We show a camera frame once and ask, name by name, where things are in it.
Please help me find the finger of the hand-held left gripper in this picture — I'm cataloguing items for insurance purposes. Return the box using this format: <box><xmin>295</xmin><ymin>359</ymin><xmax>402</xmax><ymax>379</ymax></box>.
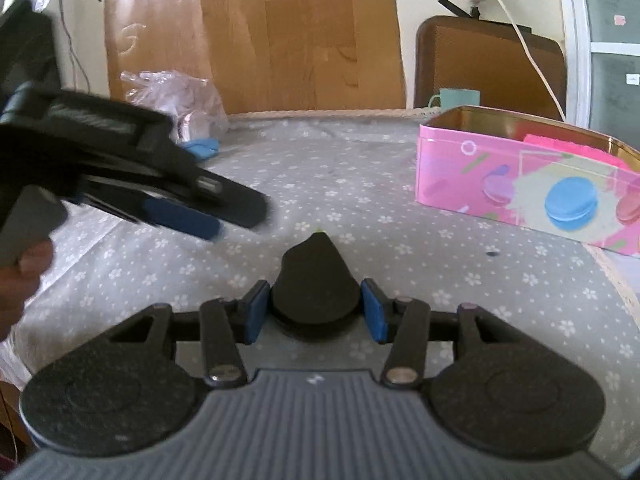
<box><xmin>75</xmin><ymin>176</ymin><xmax>223</xmax><ymax>242</ymax></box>
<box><xmin>150</xmin><ymin>142</ymin><xmax>268</xmax><ymax>229</ymax></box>

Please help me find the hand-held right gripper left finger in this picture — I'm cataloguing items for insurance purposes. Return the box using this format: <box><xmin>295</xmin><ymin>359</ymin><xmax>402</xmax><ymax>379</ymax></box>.
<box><xmin>107</xmin><ymin>280</ymin><xmax>271</xmax><ymax>390</ymax></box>

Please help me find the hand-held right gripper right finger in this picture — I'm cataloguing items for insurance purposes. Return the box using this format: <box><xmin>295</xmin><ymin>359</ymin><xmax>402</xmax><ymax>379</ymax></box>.
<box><xmin>361</xmin><ymin>278</ymin><xmax>518</xmax><ymax>387</ymax></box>

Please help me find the black soft pad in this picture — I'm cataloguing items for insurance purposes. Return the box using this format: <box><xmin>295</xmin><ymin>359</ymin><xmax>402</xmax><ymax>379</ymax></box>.
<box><xmin>270</xmin><ymin>232</ymin><xmax>362</xmax><ymax>341</ymax></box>

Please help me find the pink tin box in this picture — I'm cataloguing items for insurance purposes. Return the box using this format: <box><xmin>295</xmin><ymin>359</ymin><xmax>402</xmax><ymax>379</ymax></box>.
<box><xmin>414</xmin><ymin>105</ymin><xmax>640</xmax><ymax>260</ymax></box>

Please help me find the pink fluffy towel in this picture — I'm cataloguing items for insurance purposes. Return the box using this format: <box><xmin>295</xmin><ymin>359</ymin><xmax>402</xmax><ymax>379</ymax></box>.
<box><xmin>522</xmin><ymin>132</ymin><xmax>633</xmax><ymax>171</ymax></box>

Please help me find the person's left hand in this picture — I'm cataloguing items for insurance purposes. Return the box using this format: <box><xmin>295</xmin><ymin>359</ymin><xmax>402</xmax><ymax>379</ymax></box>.
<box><xmin>0</xmin><ymin>240</ymin><xmax>55</xmax><ymax>346</ymax></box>

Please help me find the blue plastic case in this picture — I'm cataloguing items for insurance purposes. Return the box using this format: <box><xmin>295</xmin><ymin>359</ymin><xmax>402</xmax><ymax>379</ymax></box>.
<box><xmin>180</xmin><ymin>137</ymin><xmax>221</xmax><ymax>163</ymax></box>

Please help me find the grey floral tablecloth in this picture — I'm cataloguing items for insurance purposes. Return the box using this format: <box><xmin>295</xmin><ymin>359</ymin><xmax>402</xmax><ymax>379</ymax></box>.
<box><xmin>0</xmin><ymin>107</ymin><xmax>640</xmax><ymax>396</ymax></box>

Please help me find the clear plastic bag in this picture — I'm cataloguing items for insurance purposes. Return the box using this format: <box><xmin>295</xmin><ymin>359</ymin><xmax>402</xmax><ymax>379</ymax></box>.
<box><xmin>120</xmin><ymin>70</ymin><xmax>231</xmax><ymax>143</ymax></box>

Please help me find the wooden board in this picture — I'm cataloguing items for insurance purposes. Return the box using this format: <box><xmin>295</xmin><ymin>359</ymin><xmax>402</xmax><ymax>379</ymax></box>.
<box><xmin>105</xmin><ymin>0</ymin><xmax>406</xmax><ymax>116</ymax></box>

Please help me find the teal plastic cup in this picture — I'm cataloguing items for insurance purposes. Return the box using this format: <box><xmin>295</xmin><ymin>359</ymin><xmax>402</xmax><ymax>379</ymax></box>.
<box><xmin>427</xmin><ymin>88</ymin><xmax>482</xmax><ymax>111</ymax></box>

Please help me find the brown wooden chair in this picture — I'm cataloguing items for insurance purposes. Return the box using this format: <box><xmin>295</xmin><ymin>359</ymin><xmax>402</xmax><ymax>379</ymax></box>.
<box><xmin>414</xmin><ymin>15</ymin><xmax>568</xmax><ymax>122</ymax></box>

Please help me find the black tape strip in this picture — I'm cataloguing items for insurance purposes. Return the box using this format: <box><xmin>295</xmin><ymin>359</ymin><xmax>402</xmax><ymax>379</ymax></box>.
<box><xmin>437</xmin><ymin>0</ymin><xmax>482</xmax><ymax>22</ymax></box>

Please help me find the white framed glass door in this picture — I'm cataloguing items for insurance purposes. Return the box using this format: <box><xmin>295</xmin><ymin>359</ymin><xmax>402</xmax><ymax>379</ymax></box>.
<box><xmin>552</xmin><ymin>0</ymin><xmax>640</xmax><ymax>138</ymax></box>

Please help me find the black wall cable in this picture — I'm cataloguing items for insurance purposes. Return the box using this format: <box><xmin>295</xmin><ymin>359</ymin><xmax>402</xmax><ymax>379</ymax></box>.
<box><xmin>52</xmin><ymin>0</ymin><xmax>82</xmax><ymax>86</ymax></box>

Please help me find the white power cable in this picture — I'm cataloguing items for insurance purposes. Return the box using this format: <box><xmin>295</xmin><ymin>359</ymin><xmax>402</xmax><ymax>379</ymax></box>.
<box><xmin>470</xmin><ymin>0</ymin><xmax>568</xmax><ymax>122</ymax></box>

